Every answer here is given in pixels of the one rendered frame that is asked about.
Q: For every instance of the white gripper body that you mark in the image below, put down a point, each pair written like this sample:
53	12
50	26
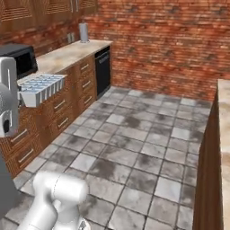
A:
12	68

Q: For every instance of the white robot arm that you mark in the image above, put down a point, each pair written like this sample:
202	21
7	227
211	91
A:
55	194

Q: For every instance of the wooden dining counter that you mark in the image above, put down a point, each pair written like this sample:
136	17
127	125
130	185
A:
214	155

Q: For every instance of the black microwave oven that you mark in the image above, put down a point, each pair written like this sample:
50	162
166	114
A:
24	60

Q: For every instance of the wooden base cupboard run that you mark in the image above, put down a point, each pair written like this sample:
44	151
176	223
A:
75	81

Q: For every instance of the black dishwasher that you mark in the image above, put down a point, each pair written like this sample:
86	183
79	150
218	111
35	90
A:
102	72

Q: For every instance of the wooden wall cupboard run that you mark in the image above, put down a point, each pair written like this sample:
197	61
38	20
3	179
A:
36	10

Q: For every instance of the grey wall socket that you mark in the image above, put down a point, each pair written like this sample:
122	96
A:
70	38

